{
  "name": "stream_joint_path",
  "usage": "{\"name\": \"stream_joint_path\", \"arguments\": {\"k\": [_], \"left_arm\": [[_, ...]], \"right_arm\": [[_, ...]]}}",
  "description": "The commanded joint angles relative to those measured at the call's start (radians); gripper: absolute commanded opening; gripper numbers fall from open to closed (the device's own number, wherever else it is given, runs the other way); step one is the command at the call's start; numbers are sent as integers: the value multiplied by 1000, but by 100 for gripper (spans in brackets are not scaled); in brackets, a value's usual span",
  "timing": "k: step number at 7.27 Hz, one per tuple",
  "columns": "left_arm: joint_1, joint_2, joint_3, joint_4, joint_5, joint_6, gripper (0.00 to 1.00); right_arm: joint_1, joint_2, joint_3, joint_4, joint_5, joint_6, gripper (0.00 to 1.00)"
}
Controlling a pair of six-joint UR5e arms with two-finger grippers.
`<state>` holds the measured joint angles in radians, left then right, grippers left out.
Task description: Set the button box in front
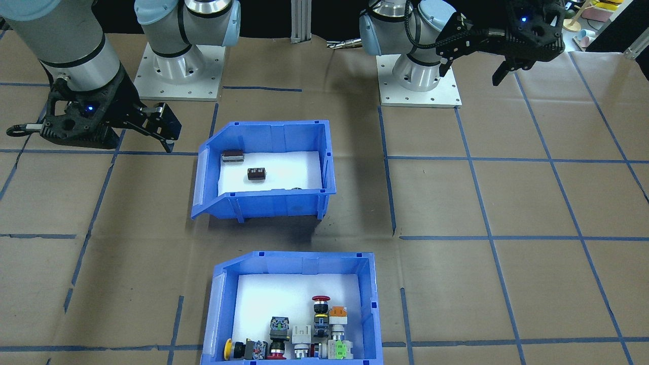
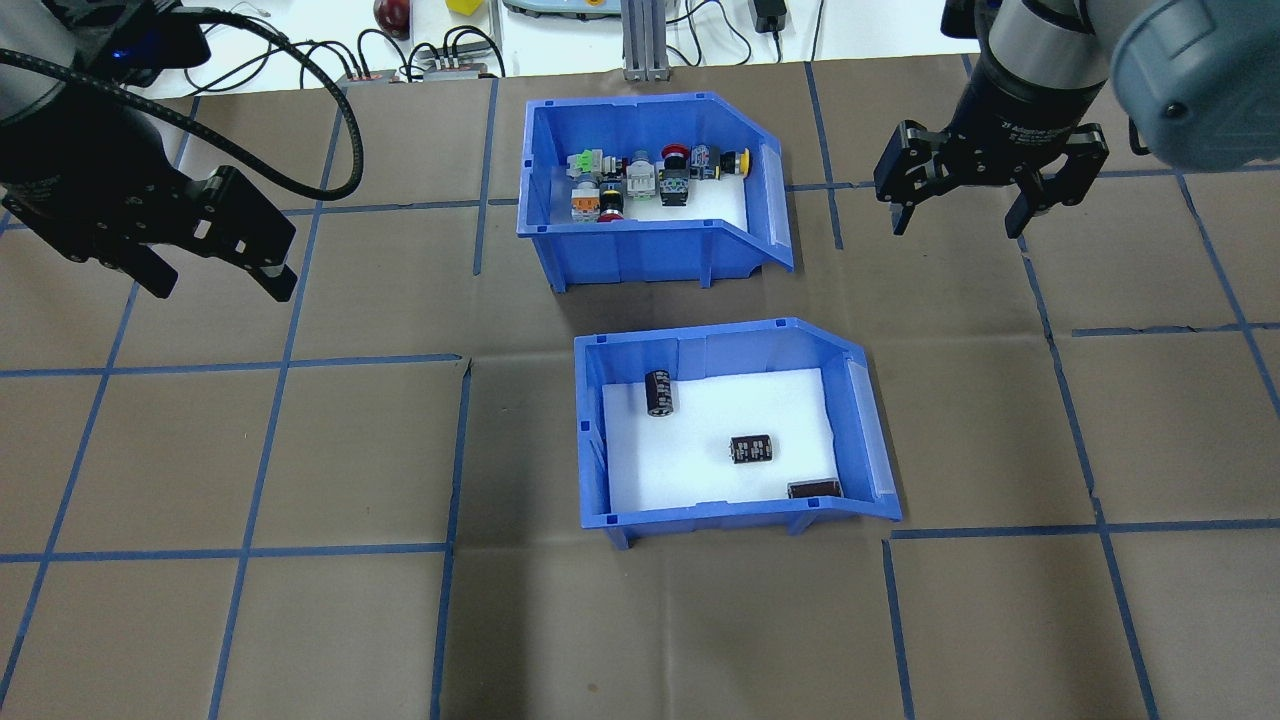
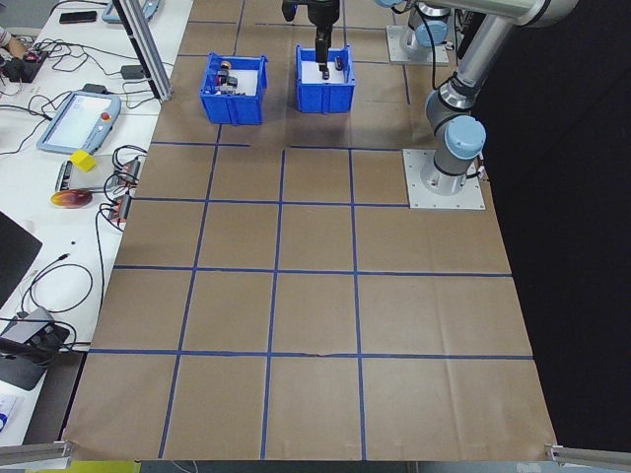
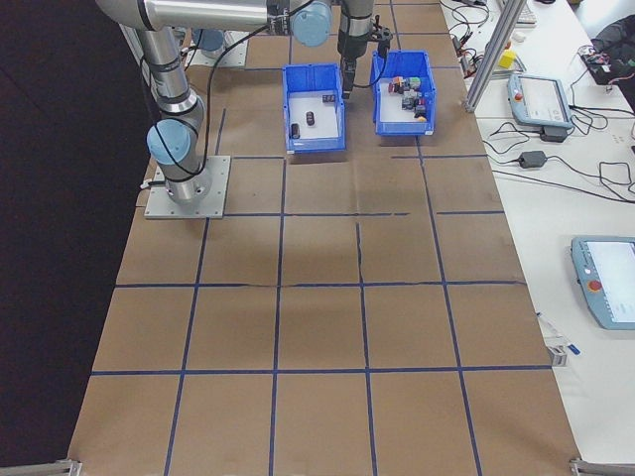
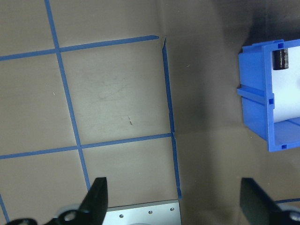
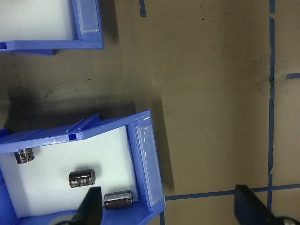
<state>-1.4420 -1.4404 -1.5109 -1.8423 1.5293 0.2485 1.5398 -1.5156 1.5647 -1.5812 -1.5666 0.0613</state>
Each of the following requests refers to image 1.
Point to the blue bin with capacitors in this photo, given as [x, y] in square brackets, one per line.
[274, 208]

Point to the blue bin with buttons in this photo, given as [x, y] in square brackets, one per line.
[304, 263]

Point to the pink box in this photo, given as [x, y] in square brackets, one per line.
[596, 14]

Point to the yellow mushroom push button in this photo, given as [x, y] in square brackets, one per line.
[246, 350]

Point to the red mushroom push button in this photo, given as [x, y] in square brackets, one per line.
[320, 314]

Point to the small red silver button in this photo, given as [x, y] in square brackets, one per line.
[317, 350]

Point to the white side table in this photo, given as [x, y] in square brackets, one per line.
[570, 40]

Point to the wooden toy stand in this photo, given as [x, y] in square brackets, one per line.
[573, 25]

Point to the light blue cup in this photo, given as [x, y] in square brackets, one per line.
[588, 36]

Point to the yellow toy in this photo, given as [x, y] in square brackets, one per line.
[607, 4]

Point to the aluminium bar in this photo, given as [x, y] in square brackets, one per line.
[639, 49]

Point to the silver metal rod tool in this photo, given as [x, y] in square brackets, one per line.
[345, 44]

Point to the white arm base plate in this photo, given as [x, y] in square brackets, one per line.
[152, 91]
[446, 99]

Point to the short aluminium extrusion post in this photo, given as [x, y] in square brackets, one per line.
[300, 20]

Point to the black switch with red button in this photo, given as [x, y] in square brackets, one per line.
[279, 327]

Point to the white contact block switch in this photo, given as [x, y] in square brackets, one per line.
[301, 334]

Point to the orange and white switch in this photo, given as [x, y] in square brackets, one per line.
[337, 314]

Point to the green and white switch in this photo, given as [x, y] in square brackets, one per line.
[340, 350]

